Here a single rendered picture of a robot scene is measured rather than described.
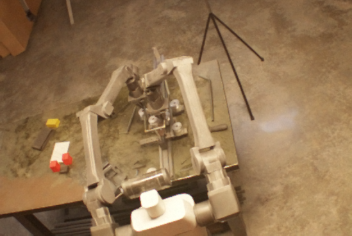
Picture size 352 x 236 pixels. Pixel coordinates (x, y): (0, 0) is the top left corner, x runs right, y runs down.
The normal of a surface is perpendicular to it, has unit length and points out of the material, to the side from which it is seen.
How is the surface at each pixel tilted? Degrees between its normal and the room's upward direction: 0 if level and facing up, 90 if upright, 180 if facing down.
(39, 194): 0
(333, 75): 0
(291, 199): 0
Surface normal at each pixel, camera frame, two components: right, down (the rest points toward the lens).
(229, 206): -0.18, -0.25
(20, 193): -0.31, -0.66
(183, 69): 0.24, -0.23
